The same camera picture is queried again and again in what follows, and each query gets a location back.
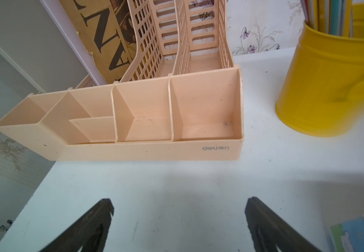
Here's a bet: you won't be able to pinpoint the yellow metal pencil bucket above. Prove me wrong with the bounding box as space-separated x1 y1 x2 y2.
275 3 364 137

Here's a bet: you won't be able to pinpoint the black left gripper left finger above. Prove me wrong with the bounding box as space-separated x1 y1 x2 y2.
41 198 114 252

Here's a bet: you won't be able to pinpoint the blue tissue paper pack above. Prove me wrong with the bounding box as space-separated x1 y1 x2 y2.
330 215 364 252

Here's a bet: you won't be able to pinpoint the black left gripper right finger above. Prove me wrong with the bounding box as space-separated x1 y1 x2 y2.
245 197 319 252

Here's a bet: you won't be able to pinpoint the pencils in yellow bucket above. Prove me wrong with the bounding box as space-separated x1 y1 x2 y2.
300 0 354 37

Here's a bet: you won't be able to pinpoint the brown lettered magazine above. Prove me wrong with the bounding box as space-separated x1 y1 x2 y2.
60 0 136 84

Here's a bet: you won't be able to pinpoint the beige plastic desk organizer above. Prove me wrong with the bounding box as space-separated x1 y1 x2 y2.
0 1 244 161

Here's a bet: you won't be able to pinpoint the pink folder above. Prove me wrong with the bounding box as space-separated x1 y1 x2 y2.
40 0 107 86

